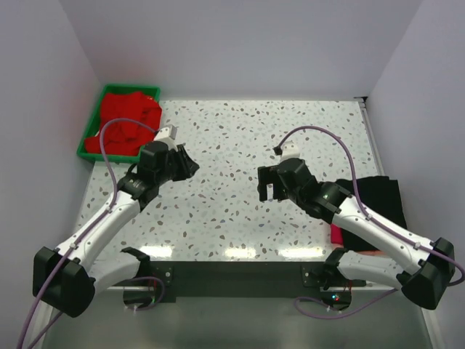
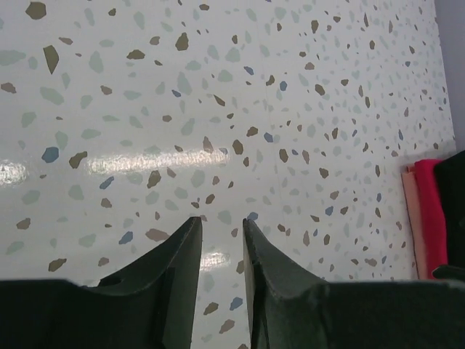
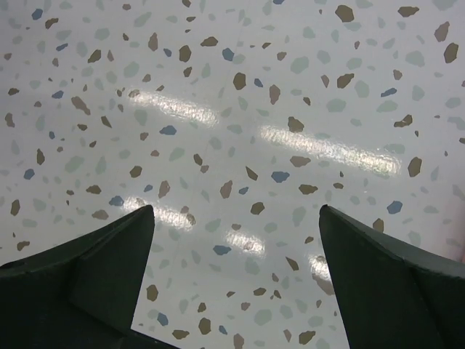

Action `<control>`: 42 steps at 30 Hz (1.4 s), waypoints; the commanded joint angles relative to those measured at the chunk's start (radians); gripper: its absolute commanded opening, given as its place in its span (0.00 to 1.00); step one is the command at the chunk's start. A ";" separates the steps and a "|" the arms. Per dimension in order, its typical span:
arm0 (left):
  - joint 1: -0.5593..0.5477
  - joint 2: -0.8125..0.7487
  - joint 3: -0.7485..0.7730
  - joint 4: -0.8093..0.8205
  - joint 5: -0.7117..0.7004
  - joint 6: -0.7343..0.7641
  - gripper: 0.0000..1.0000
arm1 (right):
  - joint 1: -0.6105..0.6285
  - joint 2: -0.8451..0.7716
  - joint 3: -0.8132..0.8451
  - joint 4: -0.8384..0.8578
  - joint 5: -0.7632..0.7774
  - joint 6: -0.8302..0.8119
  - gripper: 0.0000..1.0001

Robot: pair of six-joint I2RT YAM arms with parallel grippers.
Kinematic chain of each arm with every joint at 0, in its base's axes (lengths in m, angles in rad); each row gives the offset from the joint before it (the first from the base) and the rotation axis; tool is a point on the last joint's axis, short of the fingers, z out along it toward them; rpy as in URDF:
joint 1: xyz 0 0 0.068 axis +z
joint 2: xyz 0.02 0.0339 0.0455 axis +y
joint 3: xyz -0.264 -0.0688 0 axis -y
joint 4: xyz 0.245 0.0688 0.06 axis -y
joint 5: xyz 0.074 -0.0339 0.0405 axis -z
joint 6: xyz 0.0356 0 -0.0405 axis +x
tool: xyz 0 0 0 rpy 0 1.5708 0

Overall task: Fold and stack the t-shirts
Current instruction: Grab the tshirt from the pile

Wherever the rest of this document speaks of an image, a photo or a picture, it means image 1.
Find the folded magenta t shirt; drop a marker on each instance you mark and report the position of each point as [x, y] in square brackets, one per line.
[336, 235]

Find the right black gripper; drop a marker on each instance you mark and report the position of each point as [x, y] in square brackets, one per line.
[266, 176]

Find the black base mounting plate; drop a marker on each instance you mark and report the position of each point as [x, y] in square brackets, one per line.
[234, 280]

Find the green plastic bin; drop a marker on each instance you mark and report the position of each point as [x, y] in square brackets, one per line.
[89, 146]

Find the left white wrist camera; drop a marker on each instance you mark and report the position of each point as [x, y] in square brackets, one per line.
[166, 134]

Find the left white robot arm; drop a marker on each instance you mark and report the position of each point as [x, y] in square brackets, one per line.
[66, 277]

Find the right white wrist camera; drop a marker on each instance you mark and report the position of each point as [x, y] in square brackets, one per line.
[287, 151]

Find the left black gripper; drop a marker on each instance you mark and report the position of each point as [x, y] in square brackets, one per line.
[187, 166]

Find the red t shirt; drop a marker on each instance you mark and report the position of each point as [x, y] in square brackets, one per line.
[132, 119]

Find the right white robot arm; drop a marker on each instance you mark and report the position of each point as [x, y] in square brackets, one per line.
[420, 268]

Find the folded black t shirt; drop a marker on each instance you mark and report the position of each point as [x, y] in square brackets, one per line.
[382, 195]

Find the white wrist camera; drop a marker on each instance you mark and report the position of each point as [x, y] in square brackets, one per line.
[166, 134]
[287, 151]

